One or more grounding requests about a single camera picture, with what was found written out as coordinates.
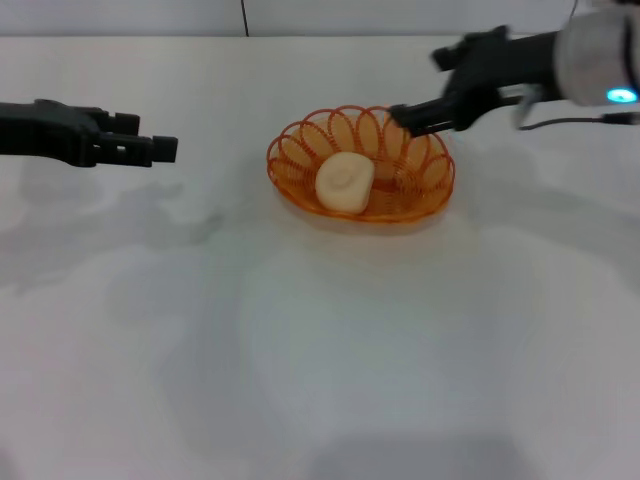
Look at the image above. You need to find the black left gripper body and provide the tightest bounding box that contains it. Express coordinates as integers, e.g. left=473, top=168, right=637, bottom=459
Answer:
left=0, top=98, right=109, bottom=169

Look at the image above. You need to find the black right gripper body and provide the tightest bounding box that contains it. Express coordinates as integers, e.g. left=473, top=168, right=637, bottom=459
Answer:
left=441, top=30, right=562, bottom=133

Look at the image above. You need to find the orange woven plastic basket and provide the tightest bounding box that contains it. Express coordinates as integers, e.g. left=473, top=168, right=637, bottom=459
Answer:
left=264, top=103, right=458, bottom=223

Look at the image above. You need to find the beige round bun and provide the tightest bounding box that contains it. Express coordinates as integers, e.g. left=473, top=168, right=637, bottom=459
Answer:
left=314, top=152, right=377, bottom=216

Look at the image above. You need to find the grey metal wrist bracket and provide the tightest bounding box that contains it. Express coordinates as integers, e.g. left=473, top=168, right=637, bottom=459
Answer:
left=512, top=83, right=547, bottom=126

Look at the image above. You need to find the black cable with plug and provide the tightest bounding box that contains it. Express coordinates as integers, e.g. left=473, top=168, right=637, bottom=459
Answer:
left=517, top=112, right=640, bottom=133

